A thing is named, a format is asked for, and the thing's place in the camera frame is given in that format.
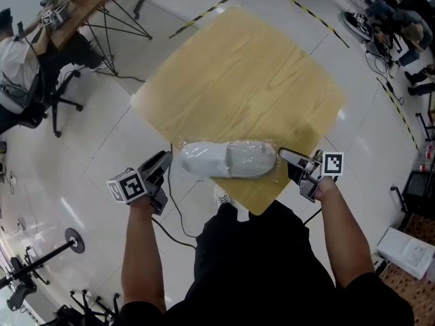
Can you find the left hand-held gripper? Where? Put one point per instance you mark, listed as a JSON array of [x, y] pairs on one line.
[[130, 187]]

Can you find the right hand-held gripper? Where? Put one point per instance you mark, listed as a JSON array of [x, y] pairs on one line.
[[332, 164]]

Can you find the person's right forearm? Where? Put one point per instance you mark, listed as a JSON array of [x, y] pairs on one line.
[[343, 236]]

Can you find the person's left forearm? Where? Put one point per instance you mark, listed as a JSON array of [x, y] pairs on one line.
[[142, 250]]

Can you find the person's white shoe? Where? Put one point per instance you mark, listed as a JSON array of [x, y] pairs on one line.
[[224, 200]]

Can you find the yellow-black floor tape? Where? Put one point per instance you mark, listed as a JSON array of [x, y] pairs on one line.
[[399, 114], [306, 7]]

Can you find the person's black clothing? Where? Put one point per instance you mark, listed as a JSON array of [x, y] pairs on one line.
[[258, 277]]

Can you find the black metal stand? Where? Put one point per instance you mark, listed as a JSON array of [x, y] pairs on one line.
[[418, 189]]

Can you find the black office chair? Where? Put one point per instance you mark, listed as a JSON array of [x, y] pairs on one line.
[[37, 100]]

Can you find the small white device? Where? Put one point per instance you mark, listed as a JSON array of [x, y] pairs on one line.
[[380, 267]]

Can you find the round floor device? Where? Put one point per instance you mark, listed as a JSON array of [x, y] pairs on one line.
[[357, 26]]

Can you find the white cardboard box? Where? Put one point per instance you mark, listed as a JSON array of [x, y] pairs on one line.
[[408, 250]]

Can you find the wooden desk with black legs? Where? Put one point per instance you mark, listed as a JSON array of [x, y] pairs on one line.
[[88, 5]]

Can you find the black stanchion post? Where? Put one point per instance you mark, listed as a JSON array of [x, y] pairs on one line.
[[74, 241]]

